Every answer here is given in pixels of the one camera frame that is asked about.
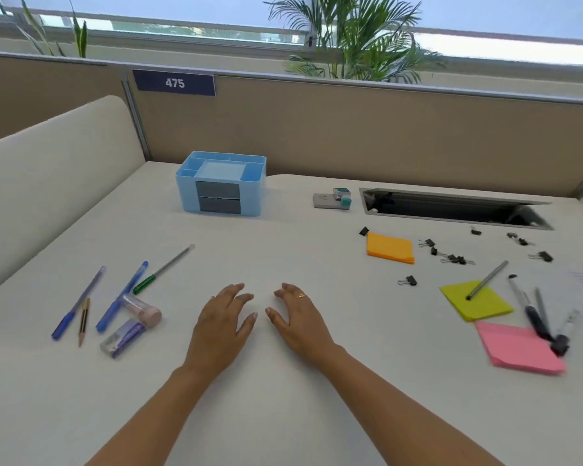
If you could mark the person's right hand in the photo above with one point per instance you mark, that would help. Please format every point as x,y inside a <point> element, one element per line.
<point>303,327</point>

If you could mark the person's left hand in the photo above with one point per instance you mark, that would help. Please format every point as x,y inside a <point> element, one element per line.
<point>216,329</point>

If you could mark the person's left thumb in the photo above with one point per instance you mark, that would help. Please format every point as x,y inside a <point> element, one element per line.
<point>249,325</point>

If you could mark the person's left middle finger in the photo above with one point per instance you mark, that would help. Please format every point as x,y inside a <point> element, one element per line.
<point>234,292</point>

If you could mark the person's right thumb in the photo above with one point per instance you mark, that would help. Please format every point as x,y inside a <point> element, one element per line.
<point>277,321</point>

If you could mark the person's right middle finger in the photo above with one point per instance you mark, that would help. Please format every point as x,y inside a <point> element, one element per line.
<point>291,290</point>

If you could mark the person's right forearm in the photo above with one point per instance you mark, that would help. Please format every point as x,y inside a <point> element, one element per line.
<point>408,412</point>

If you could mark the person's left forearm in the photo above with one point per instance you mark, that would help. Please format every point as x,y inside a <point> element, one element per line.
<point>160,412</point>

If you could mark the green capped clear pen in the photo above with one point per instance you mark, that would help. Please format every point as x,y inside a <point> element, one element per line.
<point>163,270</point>

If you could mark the grey and teal stapler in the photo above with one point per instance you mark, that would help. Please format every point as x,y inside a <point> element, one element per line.
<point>331,199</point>

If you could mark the orange sticky note pad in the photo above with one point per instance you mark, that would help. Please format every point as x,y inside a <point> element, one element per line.
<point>389,248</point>

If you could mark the light blue desk organizer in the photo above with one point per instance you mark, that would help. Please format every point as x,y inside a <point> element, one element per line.
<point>221,184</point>

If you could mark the blue capped pen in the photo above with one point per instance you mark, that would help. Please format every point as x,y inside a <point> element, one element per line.
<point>120,298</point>

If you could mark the purple item in clear case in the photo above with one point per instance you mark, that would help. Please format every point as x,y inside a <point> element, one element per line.
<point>123,338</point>

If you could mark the striped wooden pencil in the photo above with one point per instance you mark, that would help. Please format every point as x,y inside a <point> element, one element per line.
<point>83,322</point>

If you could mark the slim blue ballpoint pen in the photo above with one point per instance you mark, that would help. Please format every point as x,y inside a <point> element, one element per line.
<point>77,304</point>

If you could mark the scattered black binder clips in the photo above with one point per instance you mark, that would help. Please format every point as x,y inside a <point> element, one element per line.
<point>454,259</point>

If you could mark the beige desk partition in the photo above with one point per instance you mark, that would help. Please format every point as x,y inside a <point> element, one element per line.
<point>359,130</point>

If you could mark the yellow sticky note pad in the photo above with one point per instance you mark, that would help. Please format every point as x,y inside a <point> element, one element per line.
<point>481,303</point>

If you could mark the grey metal pen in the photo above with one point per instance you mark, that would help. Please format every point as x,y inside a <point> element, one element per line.
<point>487,280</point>

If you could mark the cream curved side panel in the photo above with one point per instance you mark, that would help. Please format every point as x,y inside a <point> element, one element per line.
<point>43,189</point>

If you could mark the dark blue number plate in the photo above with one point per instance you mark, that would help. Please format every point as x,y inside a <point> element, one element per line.
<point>174,82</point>

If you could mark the pink sticky note pad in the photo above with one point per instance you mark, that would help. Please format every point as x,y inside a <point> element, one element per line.
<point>520,348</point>

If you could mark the black marker pen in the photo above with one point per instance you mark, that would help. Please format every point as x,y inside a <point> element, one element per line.
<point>529,308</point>

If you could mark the thin dark grey pen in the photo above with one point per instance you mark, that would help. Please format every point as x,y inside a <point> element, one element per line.
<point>542,310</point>

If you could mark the green palm plant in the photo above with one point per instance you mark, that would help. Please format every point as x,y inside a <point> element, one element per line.
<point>359,38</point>

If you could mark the clear and black marker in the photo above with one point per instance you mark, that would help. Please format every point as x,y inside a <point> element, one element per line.
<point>566,332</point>

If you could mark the green long-leaf plant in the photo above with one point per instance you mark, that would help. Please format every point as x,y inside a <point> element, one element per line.
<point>63,33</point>

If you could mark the window frame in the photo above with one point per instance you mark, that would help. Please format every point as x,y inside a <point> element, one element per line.
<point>272,29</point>

